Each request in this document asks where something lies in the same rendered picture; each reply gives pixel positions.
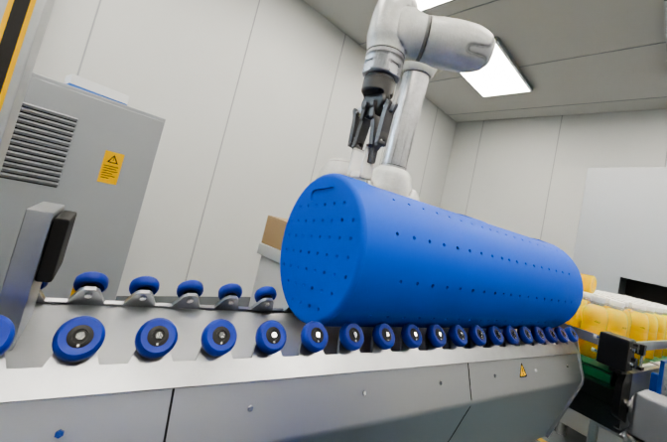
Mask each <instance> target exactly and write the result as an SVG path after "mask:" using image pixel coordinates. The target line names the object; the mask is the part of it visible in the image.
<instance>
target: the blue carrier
mask: <svg viewBox="0 0 667 442"><path fill-rule="evenodd" d="M280 273H281V282H282V288H283V292H284V296H285V299H286V301H287V304H288V306H289V308H290V309H291V311H292V312H293V314H294V315H295V316H296V317H297V318H298V319H299V320H300V321H302V322H303V323H305V324H308V323H310V322H312V321H317V322H320V323H322V324H323V325H324V326H326V327H342V325H344V324H345V323H348V322H353V323H356V324H357V325H358V326H359V327H375V325H377V324H379V323H386V324H388V325H389V326H390V327H403V326H404V325H406V324H409V323H410V324H414V325H416V326H417V327H418V328H428V327H429V326H430V325H432V324H437V325H439V326H440V327H441V328H449V327H450V326H452V325H460V326H461V327H462V328H469V327H470V326H472V325H479V326H480V327H481V328H482V329H487V327H488V326H491V325H494V326H496V327H497V328H498V329H503V328H504V327H505V326H511V327H512V328H514V329H518V327H520V326H525V327H526V328H528V329H531V328H532V327H535V326H537V327H539V328H540V329H543V328H544V327H550V328H555V327H558V326H560V325H563V324H564V323H566V322H567V321H569V320H570V319H571V318H572V317H573V316H574V315H575V314H576V313H577V311H578V309H579V307H580V305H581V303H582V299H583V293H584V287H583V280H582V276H581V273H580V271H579V269H578V267H577V265H576V264H575V262H574V261H573V260H572V258H571V257H570V256H569V255H568V254H567V253H566V252H564V251H563V250H562V249H560V248H559V247H557V246H555V245H553V244H551V243H549V242H546V241H543V240H540V239H536V238H532V237H528V236H525V235H522V234H519V233H516V232H513V231H510V230H507V229H504V228H501V227H498V226H495V225H492V224H489V223H486V222H484V221H480V220H477V219H474V218H471V217H468V216H465V215H461V214H456V213H453V212H450V211H447V210H444V209H441V208H438V207H435V206H432V205H428V204H425V203H422V202H419V201H416V200H413V199H410V198H407V197H404V196H401V195H398V194H395V193H392V192H389V191H386V190H383V189H380V188H377V187H374V186H371V185H369V184H367V183H365V182H362V181H359V180H356V179H353V178H351V177H348V176H345V175H342V174H336V173H331V174H326V175H323V176H320V177H318V178H317V179H315V180H314V181H313V182H312V183H311V184H310V185H309V186H308V187H307V188H306V189H305V190H304V192H303V193H302V194H301V196H300V197H299V198H298V199H297V201H296V203H295V205H294V207H293V209H292V211H291V213H290V216H289V218H288V221H287V224H286V228H285V232H284V236H283V241H282V247H281V258H280Z"/></svg>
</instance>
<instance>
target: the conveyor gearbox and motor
mask: <svg viewBox="0 0 667 442"><path fill-rule="evenodd" d="M626 412H627V413H628V422H629V427H630V428H628V429H626V435H627V436H628V438H629V439H630V440H631V441H630V442H667V397H666V396H664V395H661V394H659V393H656V392H654V391H651V390H649V389H645V390H642V391H639V392H636V393H635V394H634V395H633V396H632V398H631V399H629V400H628V402H627V406H626Z"/></svg>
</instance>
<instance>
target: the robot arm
mask: <svg viewBox="0 0 667 442"><path fill-rule="evenodd" d="M366 42H367V52H366V55H365V61H364V66H363V70H362V75H363V77H364V80H363V84H362V88H361V93H362V94H363V97H364V99H363V101H362V103H361V106H360V107H359V108H358V109H356V108H354V109H353V111H352V122H351V128H350V133H349V138H348V143H347V146H348V147H350V148H352V153H351V157H350V160H347V159H342V158H330V159H329V160H328V161H327V162H326V163H325V164H324V166H323V168H322V169H321V171H320V172H319V174H318V175H317V177H316V179H317V178H318V177H320V176H323V175H326V174H331V173H336V174H342V175H345V176H348V177H350V173H351V171H357V172H360V174H359V178H362V179H365V180H367V181H366V183H367V184H369V185H371V186H374V187H377V188H380V189H383V190H386V191H389V192H392V193H395V194H398V195H401V196H404V197H407V198H410V199H413V200H416V201H419V202H420V200H419V196H418V194H417V192H416V191H415V190H412V179H411V176H410V175H409V173H408V172H407V167H408V163H409V159H410V154H411V150H412V146H413V142H414V138H415V134H416V130H417V126H418V122H419V118H420V115H421V111H422V107H423V103H424V99H425V94H426V90H427V86H428V82H429V80H430V79H431V78H432V77H433V76H434V75H435V73H439V72H441V71H447V72H457V73H473V72H477V71H480V70H481V69H483V68H484V67H486V66H487V65H488V63H489V61H490V59H491V57H492V54H493V52H494V48H495V39H494V37H493V34H492V33H491V32H490V31H489V30H487V29H486V28H484V27H483V26H481V25H480V24H477V23H473V22H470V21H466V20H462V19H457V18H451V17H445V16H433V15H428V14H426V13H424V12H422V11H420V10H419V9H418V4H417V1H416V0H378V2H377V4H376V7H375V9H374V12H373V14H372V17H371V20H370V24H369V28H368V33H367V40H366ZM401 73H402V75H403V76H402V80H401V84H400V88H399V92H398V96H397V100H396V102H394V101H392V100H390V99H392V97H393V95H394V90H395V85H396V83H398V82H399V80H400V77H401ZM366 118H367V119H366ZM369 128H370V132H369V143H368V144H366V146H367V147H365V150H362V148H363V145H364V143H365V140H366V137H367V134H368V131H369ZM381 139H382V140H381ZM358 145H359V146H358ZM381 147H385V148H384V152H383V156H382V160H381V164H380V166H378V167H376V168H375V169H373V167H374V164H375V161H376V157H377V152H378V150H379V149H380V148H381ZM360 168H361V169H360Z"/></svg>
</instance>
